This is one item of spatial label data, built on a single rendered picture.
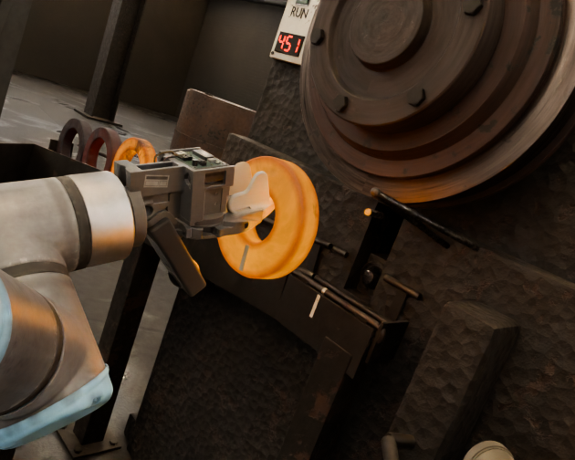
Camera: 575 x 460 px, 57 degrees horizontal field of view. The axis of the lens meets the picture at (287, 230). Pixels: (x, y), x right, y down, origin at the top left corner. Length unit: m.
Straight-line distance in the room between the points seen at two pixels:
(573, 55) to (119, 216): 0.55
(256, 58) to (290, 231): 10.21
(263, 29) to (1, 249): 10.52
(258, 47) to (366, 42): 10.08
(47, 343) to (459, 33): 0.57
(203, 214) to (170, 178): 0.06
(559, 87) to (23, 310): 0.63
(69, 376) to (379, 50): 0.56
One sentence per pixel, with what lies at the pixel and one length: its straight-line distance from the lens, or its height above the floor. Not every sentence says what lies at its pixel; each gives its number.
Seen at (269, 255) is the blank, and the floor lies 0.79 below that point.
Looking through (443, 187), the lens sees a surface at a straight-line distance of 0.77.
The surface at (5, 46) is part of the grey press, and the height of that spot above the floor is 0.76.
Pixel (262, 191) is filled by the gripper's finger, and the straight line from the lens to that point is 0.63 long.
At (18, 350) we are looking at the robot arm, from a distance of 0.35.
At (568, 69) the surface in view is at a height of 1.12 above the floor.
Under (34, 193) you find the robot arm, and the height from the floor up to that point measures 0.82.
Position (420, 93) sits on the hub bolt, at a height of 1.04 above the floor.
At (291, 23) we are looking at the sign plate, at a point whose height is 1.14.
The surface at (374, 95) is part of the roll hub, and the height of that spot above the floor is 1.02.
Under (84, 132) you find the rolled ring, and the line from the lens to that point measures 1.69.
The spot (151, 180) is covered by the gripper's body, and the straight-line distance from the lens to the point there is 0.54.
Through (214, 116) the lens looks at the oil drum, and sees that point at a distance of 3.62.
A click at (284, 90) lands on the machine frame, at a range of 1.22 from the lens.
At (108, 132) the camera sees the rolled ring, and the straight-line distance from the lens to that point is 1.55.
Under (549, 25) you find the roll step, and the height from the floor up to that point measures 1.16.
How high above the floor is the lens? 0.96
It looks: 12 degrees down
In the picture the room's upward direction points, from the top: 20 degrees clockwise
